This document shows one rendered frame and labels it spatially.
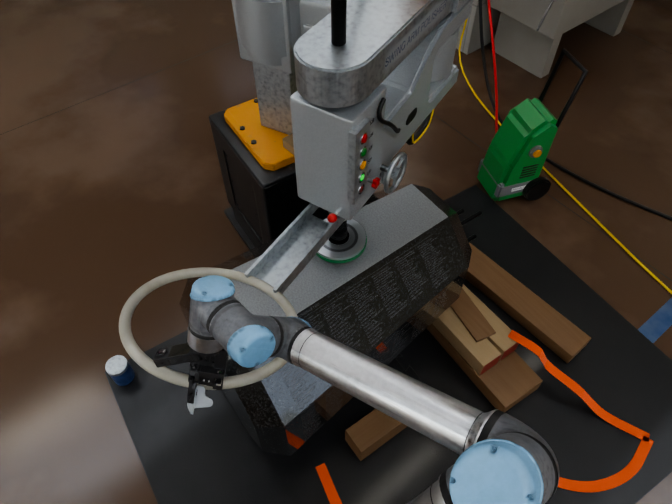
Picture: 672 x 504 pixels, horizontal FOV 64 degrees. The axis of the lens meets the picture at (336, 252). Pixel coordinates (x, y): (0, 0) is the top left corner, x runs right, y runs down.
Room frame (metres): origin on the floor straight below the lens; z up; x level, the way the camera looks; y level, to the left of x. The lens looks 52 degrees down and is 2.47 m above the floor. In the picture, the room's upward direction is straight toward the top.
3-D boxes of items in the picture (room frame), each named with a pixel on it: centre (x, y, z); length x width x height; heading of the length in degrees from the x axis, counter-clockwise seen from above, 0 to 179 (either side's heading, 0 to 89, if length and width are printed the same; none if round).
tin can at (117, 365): (1.16, 1.04, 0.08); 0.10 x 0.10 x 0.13
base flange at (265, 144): (2.14, 0.23, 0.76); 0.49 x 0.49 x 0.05; 32
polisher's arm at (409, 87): (1.66, -0.23, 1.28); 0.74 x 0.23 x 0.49; 147
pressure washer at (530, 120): (2.47, -1.10, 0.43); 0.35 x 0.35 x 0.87; 17
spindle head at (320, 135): (1.40, -0.05, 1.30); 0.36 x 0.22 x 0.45; 147
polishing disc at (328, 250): (1.34, -0.01, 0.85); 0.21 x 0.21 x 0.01
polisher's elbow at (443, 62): (1.89, -0.36, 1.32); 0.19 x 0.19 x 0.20
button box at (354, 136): (1.22, -0.07, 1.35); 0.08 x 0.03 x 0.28; 147
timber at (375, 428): (0.88, -0.19, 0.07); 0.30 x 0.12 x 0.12; 125
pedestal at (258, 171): (2.14, 0.23, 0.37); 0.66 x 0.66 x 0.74; 32
